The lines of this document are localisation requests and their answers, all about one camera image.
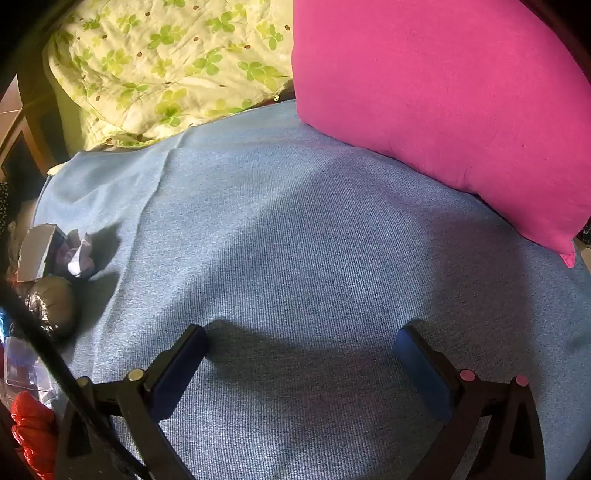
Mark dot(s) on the dark plastic bag ball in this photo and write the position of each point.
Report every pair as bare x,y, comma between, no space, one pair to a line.
51,304

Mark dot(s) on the green floral quilt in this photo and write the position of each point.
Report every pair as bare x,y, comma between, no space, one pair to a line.
161,55

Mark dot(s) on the clear plastic wrapper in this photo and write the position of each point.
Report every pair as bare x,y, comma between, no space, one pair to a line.
23,369

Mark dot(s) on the red plastic bag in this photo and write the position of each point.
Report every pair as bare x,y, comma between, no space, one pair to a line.
30,424

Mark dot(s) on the pink pillow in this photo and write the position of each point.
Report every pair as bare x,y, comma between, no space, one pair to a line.
438,92

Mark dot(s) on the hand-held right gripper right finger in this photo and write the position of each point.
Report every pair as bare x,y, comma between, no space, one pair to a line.
422,374

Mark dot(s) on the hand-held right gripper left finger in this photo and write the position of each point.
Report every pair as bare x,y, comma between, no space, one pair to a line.
178,374

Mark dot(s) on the small white cardboard box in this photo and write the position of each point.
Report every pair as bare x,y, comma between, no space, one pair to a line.
34,254

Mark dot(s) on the wooden bed frame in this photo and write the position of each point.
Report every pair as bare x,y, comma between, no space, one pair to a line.
39,120

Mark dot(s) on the purple white wrapper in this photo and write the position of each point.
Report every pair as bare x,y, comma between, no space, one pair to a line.
81,263

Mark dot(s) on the blue blanket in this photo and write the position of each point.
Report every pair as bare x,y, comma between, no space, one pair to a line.
300,230

